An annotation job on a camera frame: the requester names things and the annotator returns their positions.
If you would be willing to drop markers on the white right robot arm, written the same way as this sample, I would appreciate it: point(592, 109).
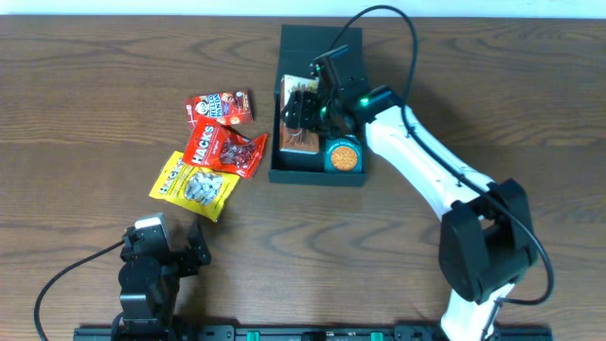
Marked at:
point(487, 241)

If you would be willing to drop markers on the brown Pocky box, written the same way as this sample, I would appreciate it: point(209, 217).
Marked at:
point(296, 140)

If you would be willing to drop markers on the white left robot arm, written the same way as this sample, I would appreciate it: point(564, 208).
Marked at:
point(150, 280)

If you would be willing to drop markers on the teal Chunkies cookie box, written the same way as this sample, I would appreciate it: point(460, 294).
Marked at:
point(343, 155)

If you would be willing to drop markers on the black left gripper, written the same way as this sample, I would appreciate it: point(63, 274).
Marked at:
point(201, 253)

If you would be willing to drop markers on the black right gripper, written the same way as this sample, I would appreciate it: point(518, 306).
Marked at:
point(298, 108)

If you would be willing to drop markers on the dark green open box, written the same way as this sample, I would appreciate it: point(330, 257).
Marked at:
point(299, 46)

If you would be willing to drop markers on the red Hello Panda box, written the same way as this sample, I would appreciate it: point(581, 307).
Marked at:
point(227, 108)

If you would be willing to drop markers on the yellow Hacks candy bag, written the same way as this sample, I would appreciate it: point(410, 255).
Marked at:
point(198, 189)

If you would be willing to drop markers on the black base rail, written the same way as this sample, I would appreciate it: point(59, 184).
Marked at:
point(402, 332)

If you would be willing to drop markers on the red Hacks candy bag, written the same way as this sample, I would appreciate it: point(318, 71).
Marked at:
point(220, 148)

